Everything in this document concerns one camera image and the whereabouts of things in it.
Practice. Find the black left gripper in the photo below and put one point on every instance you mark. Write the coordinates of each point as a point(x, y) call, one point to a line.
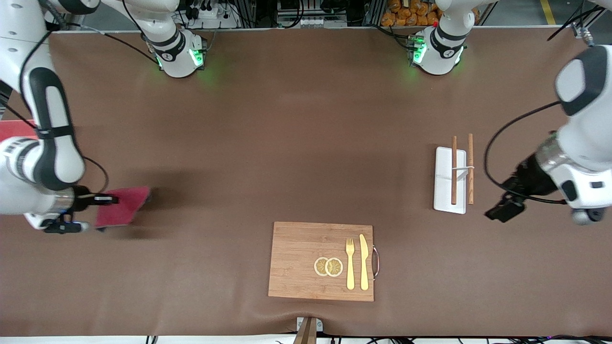
point(530, 178)

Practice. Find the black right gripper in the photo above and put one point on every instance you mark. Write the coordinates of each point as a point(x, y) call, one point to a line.
point(84, 200)

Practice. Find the pink microfibre cloth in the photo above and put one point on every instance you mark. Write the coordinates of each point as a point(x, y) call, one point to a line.
point(129, 205)

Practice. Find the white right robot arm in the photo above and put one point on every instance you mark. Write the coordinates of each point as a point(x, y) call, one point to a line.
point(12, 200)

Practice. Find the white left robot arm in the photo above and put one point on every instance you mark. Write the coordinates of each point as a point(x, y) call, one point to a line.
point(588, 143)

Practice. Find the brown wooden chopsticks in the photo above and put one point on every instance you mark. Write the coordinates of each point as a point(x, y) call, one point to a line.
point(471, 167)

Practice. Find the pink plastic box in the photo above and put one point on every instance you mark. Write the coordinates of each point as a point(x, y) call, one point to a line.
point(14, 129)

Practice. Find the yellow plastic knife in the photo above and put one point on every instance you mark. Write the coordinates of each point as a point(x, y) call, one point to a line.
point(364, 263)

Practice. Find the yellow plastic fork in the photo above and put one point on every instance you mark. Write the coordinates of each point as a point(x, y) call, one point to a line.
point(350, 272)

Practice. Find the lemon slice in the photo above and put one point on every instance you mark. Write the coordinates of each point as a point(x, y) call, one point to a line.
point(335, 267)
point(319, 266)

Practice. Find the white power strip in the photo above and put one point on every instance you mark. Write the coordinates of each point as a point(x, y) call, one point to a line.
point(210, 14)

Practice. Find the orange snack pack pile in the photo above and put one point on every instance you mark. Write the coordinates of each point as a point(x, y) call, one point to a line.
point(406, 14)

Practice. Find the white terminal block device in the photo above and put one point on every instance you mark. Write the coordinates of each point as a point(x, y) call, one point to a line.
point(311, 21)

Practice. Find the white rack base plate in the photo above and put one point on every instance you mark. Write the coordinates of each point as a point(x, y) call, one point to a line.
point(442, 181)

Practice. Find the aluminium frame post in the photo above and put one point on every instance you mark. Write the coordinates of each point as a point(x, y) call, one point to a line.
point(580, 31)

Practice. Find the grey metal mounting bracket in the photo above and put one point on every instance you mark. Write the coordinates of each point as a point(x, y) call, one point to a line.
point(308, 332)

